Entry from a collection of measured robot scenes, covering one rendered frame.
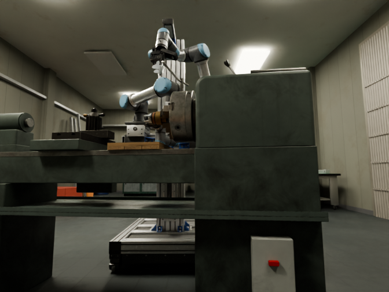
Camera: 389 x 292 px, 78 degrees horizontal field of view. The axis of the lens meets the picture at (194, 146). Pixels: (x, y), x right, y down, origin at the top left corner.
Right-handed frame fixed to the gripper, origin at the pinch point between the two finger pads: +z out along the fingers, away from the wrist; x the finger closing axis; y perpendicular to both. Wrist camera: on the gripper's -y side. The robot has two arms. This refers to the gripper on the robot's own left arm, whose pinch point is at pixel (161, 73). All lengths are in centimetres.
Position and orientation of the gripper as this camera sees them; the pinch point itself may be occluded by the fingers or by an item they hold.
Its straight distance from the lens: 147.2
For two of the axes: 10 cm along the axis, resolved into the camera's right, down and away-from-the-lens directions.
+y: -9.9, 0.2, 1.3
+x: -1.3, -4.4, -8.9
